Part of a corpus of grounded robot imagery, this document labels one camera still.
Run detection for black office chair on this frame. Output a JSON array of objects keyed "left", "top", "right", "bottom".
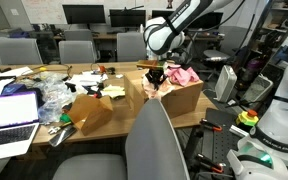
[{"left": 32, "top": 30, "right": 61, "bottom": 64}]

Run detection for clear plastic bags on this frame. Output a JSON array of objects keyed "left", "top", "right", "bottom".
[{"left": 33, "top": 73, "right": 77, "bottom": 124}]

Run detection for office chair with headrest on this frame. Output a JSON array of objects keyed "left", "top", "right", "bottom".
[{"left": 52, "top": 98, "right": 192, "bottom": 180}]

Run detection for light grey swivel chair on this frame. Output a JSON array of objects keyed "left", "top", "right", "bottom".
[{"left": 197, "top": 26, "right": 252, "bottom": 73}]

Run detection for green plastic piece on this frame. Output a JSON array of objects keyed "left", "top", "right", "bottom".
[{"left": 59, "top": 113, "right": 73, "bottom": 124}]

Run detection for wooden monitor desk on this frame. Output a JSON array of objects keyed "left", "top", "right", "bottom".
[{"left": 52, "top": 31, "right": 224, "bottom": 44}]

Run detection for black computer monitor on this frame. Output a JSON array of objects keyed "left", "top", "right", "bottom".
[
  {"left": 62, "top": 4, "right": 107, "bottom": 25},
  {"left": 109, "top": 9, "right": 147, "bottom": 29},
  {"left": 197, "top": 12, "right": 224, "bottom": 30}
]

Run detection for white paper stack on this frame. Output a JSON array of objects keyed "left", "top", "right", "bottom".
[{"left": 65, "top": 72, "right": 109, "bottom": 88}]

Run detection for silver metal block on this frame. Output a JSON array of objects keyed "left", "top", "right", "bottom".
[{"left": 228, "top": 124, "right": 251, "bottom": 140}]

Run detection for pink cloth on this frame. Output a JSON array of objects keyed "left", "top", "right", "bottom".
[{"left": 165, "top": 64, "right": 201, "bottom": 88}]

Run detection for wall whiteboard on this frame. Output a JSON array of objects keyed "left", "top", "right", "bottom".
[{"left": 20, "top": 0, "right": 145, "bottom": 25}]

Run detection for grey conference chair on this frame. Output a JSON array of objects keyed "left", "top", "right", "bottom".
[
  {"left": 116, "top": 31, "right": 147, "bottom": 63},
  {"left": 0, "top": 37, "right": 44, "bottom": 66},
  {"left": 58, "top": 40, "right": 97, "bottom": 65},
  {"left": 63, "top": 29, "right": 94, "bottom": 42}
]

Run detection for yellow emergency stop button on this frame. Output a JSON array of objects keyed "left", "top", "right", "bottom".
[{"left": 235, "top": 109, "right": 260, "bottom": 128}]

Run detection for orange black bar clamp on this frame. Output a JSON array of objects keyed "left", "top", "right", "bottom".
[
  {"left": 198, "top": 117, "right": 224, "bottom": 133},
  {"left": 195, "top": 152, "right": 228, "bottom": 175}
]

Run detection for pale yellow sheets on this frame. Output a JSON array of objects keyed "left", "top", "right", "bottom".
[{"left": 100, "top": 84, "right": 127, "bottom": 100}]

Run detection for silver laptop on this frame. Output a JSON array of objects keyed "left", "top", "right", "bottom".
[{"left": 0, "top": 91, "right": 41, "bottom": 163}]

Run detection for black shelf rack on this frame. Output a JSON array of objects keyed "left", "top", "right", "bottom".
[{"left": 232, "top": 0, "right": 288, "bottom": 89}]

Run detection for small open cardboard box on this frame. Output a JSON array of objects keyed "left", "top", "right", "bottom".
[{"left": 66, "top": 93, "right": 114, "bottom": 137}]

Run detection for large cardboard box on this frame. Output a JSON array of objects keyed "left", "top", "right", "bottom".
[{"left": 123, "top": 69, "right": 205, "bottom": 119}]

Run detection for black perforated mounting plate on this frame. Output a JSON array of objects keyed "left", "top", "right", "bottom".
[{"left": 192, "top": 107, "right": 253, "bottom": 180}]

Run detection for white mesh basket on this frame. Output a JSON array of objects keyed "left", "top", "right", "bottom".
[{"left": 241, "top": 73, "right": 274, "bottom": 105}]

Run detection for white fan heater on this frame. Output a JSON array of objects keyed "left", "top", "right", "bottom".
[{"left": 214, "top": 64, "right": 238, "bottom": 104}]

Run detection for blue purple box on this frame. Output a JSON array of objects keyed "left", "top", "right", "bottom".
[{"left": 0, "top": 83, "right": 28, "bottom": 97}]

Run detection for silver pliers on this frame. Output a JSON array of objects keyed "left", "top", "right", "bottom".
[{"left": 47, "top": 121, "right": 73, "bottom": 136}]

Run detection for green black small device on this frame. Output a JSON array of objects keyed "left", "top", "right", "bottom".
[{"left": 105, "top": 67, "right": 117, "bottom": 76}]

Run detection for peach cloth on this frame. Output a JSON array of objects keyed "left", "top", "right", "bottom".
[{"left": 141, "top": 74, "right": 177, "bottom": 100}]

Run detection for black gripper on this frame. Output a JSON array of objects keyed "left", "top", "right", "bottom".
[{"left": 146, "top": 67, "right": 168, "bottom": 92}]

